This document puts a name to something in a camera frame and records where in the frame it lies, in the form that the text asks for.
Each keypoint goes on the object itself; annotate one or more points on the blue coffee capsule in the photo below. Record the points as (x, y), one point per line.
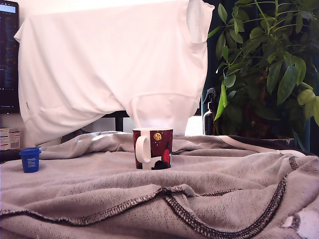
(30, 161)

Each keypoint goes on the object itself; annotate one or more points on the red patterned coffee mug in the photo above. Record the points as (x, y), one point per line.
(159, 149)

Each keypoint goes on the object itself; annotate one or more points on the black monitor stand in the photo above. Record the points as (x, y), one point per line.
(119, 123)

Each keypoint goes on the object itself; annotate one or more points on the black spray bottle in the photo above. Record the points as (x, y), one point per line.
(208, 119)

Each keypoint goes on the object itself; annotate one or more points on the white draped cloth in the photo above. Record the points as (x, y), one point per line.
(112, 62)

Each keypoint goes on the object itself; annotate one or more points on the grey knitted cloth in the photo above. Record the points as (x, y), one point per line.
(159, 199)

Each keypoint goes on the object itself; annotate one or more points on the dark square plant pot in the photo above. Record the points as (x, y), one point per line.
(261, 127)

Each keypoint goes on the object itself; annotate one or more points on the green leafy houseplant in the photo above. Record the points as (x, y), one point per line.
(274, 49)

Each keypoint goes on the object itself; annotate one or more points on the white barcode carton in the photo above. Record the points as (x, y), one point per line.
(10, 139)

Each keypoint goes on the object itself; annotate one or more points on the black computer monitor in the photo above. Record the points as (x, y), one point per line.
(8, 62)

